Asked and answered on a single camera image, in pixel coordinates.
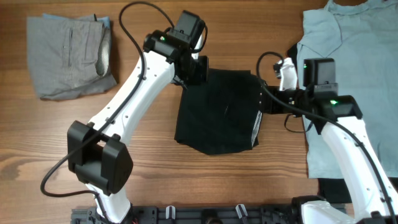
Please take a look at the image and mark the black shorts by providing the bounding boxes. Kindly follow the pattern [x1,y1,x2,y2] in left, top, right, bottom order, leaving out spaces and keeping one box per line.
[174,69,262,155]

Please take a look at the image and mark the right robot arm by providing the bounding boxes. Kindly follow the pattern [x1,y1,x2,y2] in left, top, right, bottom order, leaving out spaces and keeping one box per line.
[259,58,397,223]

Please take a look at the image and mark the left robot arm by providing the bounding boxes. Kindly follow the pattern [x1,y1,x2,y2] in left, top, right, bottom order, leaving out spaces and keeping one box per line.
[67,11,208,223]

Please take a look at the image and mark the light blue t-shirt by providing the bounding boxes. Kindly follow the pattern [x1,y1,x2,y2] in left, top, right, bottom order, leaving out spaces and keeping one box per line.
[297,1,397,177]

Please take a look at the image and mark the folded blue garment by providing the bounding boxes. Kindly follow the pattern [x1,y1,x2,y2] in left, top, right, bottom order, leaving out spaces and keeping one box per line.
[42,13,111,29]

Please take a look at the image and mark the black garment under t-shirt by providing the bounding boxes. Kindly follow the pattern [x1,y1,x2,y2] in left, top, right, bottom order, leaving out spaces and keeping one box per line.
[317,177,398,205]

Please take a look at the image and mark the folded grey shorts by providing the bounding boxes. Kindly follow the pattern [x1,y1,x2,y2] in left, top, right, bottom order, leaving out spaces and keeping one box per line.
[27,16,117,100]

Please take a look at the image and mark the right black cable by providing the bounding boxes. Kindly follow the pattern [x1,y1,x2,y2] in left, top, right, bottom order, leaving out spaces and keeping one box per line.
[256,51,397,224]

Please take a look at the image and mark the black cable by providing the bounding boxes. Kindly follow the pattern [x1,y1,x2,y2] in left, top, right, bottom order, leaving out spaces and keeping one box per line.
[40,1,208,223]
[256,51,397,224]

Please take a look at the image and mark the left black cable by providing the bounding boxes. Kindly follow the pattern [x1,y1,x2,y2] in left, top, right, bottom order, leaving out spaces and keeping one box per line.
[40,1,208,223]

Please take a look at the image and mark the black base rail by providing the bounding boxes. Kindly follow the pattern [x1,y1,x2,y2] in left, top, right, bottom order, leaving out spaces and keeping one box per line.
[70,203,348,224]

